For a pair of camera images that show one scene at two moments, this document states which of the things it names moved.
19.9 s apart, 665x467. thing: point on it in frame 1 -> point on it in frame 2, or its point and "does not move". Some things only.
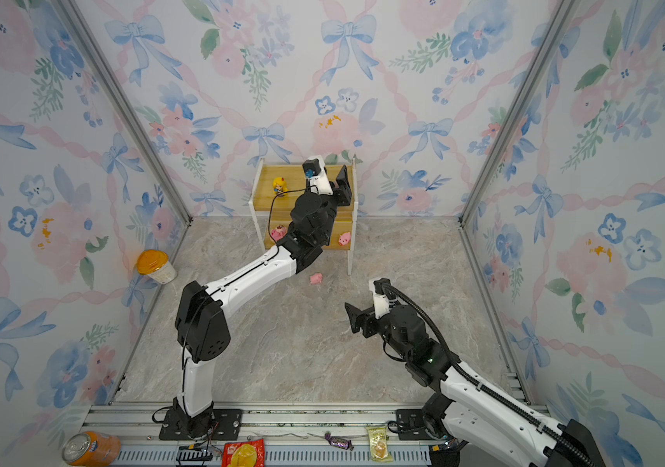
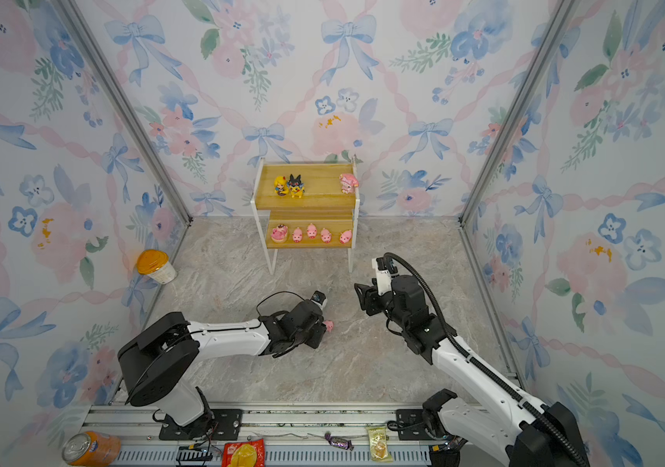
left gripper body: [329, 211] -> [314, 338]
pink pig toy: [344, 238] does not move
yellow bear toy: [279, 186] does not move
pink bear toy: [278, 233] does not move
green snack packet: [378, 447] does not move
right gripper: [369, 320] -> [368, 299]
